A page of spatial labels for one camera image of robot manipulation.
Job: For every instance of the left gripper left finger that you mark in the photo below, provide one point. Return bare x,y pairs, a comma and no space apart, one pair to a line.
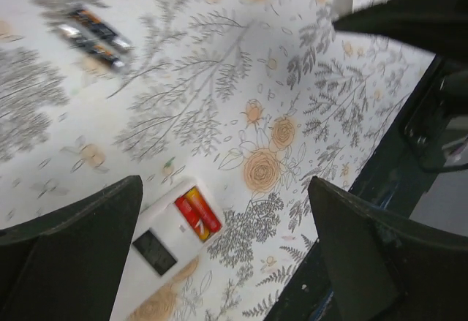
67,265

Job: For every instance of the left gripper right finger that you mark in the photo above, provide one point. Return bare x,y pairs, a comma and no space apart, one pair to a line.
383,266

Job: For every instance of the red white remote control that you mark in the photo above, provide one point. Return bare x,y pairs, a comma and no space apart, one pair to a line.
162,245

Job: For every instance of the red AAA battery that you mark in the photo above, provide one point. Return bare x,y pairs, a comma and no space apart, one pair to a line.
193,218
198,202

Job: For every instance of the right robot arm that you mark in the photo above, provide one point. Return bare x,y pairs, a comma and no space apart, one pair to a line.
438,26

